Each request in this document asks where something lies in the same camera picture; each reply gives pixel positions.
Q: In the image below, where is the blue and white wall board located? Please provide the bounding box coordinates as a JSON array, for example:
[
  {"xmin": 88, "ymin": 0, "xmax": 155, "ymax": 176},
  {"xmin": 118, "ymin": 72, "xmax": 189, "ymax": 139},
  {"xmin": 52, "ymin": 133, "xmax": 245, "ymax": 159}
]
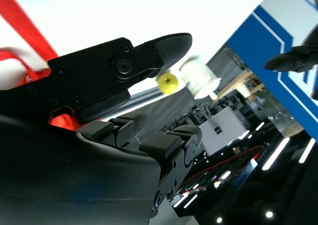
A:
[{"xmin": 226, "ymin": 0, "xmax": 318, "ymax": 144}]

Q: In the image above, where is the white cup lid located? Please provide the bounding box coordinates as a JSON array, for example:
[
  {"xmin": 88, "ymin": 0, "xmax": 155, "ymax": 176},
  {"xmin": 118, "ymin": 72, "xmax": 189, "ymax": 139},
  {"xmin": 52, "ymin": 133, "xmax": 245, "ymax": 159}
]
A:
[{"xmin": 187, "ymin": 77, "xmax": 222, "ymax": 100}]

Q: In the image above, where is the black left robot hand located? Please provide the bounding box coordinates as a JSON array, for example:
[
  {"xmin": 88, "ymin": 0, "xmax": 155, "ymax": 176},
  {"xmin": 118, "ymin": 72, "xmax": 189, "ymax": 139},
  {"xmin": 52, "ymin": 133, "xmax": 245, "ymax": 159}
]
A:
[{"xmin": 263, "ymin": 23, "xmax": 318, "ymax": 73}]

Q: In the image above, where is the red birthday ribbon bow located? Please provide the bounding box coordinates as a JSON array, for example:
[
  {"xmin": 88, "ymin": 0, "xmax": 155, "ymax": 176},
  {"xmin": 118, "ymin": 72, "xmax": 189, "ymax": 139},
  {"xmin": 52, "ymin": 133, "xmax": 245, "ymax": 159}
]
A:
[{"xmin": 0, "ymin": 0, "xmax": 78, "ymax": 133}]

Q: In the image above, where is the green pear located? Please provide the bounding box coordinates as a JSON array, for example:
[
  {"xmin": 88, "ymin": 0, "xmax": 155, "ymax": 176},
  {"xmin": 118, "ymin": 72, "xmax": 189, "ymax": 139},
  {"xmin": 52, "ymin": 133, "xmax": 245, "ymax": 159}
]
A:
[{"xmin": 157, "ymin": 72, "xmax": 179, "ymax": 94}]

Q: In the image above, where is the white box cabinet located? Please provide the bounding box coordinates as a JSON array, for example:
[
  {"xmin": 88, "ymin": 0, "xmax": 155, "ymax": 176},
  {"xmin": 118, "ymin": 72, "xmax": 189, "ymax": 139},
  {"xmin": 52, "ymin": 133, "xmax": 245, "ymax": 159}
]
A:
[{"xmin": 198, "ymin": 108, "xmax": 250, "ymax": 156}]

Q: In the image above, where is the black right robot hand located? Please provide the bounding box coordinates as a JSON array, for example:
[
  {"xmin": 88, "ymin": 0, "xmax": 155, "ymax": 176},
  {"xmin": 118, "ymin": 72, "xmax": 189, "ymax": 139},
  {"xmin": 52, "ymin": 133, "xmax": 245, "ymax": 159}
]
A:
[{"xmin": 0, "ymin": 32, "xmax": 203, "ymax": 225}]

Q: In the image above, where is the white ceramic teapot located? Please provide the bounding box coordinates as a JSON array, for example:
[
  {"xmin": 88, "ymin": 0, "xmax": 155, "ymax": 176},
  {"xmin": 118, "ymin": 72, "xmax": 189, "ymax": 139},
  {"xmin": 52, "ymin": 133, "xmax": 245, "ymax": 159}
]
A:
[{"xmin": 180, "ymin": 57, "xmax": 215, "ymax": 88}]

